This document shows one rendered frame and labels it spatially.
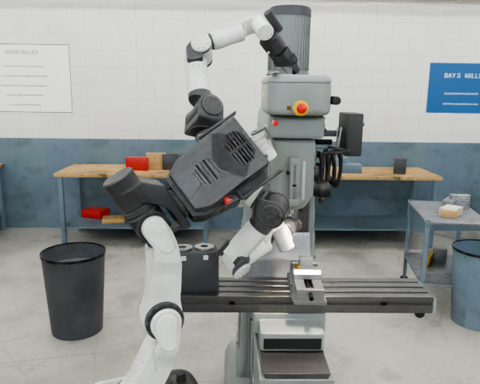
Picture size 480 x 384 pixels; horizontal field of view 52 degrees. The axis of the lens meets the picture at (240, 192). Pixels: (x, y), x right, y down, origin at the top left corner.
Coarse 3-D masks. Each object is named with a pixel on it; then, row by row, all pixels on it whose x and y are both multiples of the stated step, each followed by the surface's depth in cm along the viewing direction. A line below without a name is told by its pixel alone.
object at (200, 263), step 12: (180, 252) 220; (192, 252) 220; (204, 252) 220; (192, 264) 220; (204, 264) 221; (216, 264) 222; (192, 276) 221; (204, 276) 222; (216, 276) 223; (192, 288) 222; (204, 288) 223; (216, 288) 224
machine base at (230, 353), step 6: (234, 342) 322; (228, 348) 321; (234, 348) 314; (228, 354) 313; (234, 354) 307; (228, 360) 306; (234, 360) 300; (228, 366) 299; (234, 366) 293; (228, 372) 293; (234, 372) 288; (228, 378) 287; (234, 378) 282; (240, 378) 282; (246, 378) 282
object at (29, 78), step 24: (0, 48) 608; (24, 48) 608; (48, 48) 609; (0, 72) 614; (24, 72) 614; (48, 72) 615; (432, 72) 623; (456, 72) 624; (0, 96) 620; (24, 96) 620; (48, 96) 621; (432, 96) 629; (456, 96) 630
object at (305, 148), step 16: (272, 144) 212; (288, 144) 208; (304, 144) 209; (272, 160) 213; (288, 160) 210; (304, 160) 210; (288, 176) 211; (304, 176) 211; (288, 192) 213; (304, 192) 213
